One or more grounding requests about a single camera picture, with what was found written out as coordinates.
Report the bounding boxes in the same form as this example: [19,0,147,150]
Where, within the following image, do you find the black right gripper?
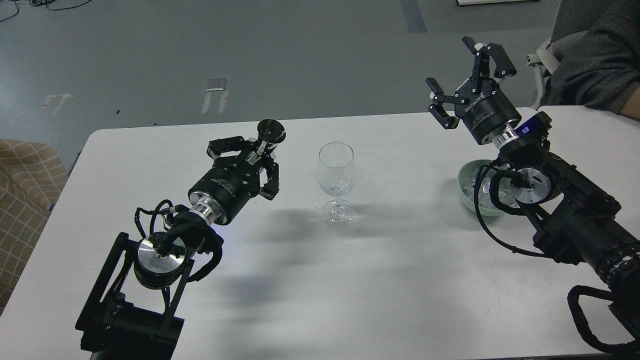
[425,36,522,145]

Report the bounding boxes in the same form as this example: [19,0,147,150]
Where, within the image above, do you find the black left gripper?
[189,136,280,226]

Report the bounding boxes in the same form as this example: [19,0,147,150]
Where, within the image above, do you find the steel cocktail jigger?
[254,118,287,158]

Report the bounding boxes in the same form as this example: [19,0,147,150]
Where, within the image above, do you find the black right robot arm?
[425,36,640,357]

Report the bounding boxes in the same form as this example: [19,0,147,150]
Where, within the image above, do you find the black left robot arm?
[75,131,286,360]

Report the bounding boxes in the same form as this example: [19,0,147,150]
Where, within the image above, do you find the clear wine glass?
[316,141,357,228]

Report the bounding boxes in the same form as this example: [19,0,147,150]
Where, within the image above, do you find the clear ice cubes pile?
[461,169,518,211]

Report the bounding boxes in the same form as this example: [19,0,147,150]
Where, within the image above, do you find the white office chair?
[525,38,560,110]

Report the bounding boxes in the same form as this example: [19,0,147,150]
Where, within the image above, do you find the grey floor plate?
[205,78,227,92]

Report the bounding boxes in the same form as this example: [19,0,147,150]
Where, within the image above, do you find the green bowl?
[457,159,505,217]

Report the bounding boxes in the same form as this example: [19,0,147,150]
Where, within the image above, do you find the person in grey hoodie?
[540,0,640,120]

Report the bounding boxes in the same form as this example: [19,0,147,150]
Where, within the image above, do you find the beige checkered sofa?
[0,138,68,311]

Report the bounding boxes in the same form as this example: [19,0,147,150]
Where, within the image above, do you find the black floor cables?
[0,0,93,23]

